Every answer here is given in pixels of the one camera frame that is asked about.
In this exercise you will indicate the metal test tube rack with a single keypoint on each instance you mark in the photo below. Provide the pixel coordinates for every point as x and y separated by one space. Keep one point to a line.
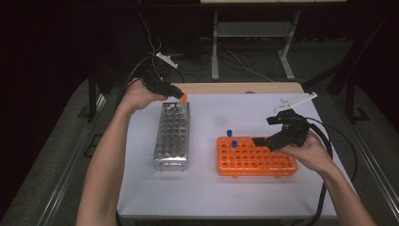
172 138

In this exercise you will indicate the orange-capped test tube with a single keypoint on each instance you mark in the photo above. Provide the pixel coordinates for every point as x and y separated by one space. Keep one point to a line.
183 98

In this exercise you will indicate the person's left hand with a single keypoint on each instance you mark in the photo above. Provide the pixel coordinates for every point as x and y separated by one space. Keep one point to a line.
138 95

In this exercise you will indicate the person's right hand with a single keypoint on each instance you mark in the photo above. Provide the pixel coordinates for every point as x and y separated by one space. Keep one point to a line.
313 155

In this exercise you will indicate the white table mat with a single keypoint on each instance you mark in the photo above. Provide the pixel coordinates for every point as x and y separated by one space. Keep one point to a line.
213 194

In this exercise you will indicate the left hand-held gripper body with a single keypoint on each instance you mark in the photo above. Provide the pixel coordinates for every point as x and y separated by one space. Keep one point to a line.
155 81

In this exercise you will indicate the grey metal desk frame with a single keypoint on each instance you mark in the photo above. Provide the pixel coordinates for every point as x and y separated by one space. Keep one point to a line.
251 29

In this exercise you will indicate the black stand leg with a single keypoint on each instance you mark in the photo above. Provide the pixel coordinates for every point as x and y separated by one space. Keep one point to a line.
92 94

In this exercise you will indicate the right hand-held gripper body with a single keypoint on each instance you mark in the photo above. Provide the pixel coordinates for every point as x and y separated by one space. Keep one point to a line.
295 128

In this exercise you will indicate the black angled stand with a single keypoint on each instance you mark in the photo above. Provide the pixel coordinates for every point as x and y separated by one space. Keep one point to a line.
351 94

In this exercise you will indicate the wooden table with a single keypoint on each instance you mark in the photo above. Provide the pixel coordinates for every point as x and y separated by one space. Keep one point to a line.
235 88

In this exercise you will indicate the blue-capped test tube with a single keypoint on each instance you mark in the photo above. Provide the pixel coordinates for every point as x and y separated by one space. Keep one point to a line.
229 133
234 144

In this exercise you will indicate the orange test tube rack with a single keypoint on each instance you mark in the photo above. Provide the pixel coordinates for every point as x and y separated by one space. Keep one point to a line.
247 161

